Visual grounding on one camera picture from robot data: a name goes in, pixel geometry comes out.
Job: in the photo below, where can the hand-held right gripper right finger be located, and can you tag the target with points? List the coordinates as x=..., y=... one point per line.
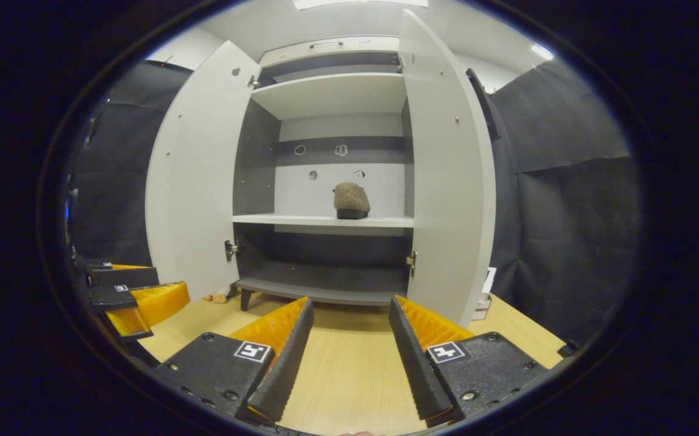
x=416, y=363

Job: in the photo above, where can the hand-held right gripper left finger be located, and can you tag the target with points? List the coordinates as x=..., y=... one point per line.
x=288, y=363

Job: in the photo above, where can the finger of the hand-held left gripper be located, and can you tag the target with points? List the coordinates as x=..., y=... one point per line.
x=125, y=277
x=155, y=303

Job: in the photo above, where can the grey cabinet door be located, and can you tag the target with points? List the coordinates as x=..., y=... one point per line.
x=452, y=212
x=198, y=181

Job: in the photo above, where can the brown fuzzy shoe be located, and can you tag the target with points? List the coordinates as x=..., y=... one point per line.
x=351, y=197

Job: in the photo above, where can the white book with dark photo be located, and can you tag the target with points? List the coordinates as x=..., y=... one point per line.
x=490, y=281

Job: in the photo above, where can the black backdrop cloth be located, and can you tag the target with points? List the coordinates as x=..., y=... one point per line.
x=567, y=212

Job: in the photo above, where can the small ceiling light panel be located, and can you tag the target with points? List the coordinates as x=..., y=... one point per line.
x=541, y=51

